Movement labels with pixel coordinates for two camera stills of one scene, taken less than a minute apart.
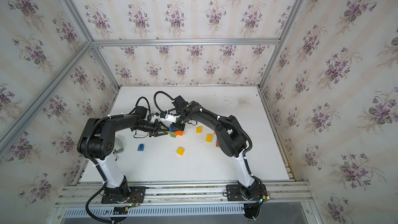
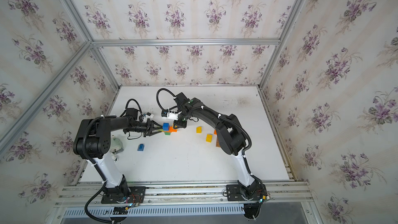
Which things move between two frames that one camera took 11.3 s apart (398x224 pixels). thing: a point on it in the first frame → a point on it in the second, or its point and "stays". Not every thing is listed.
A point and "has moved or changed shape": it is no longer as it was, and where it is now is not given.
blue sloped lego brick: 141,147 stays
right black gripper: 175,127 stays
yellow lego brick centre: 209,138 stays
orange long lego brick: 179,133 has moved or changed shape
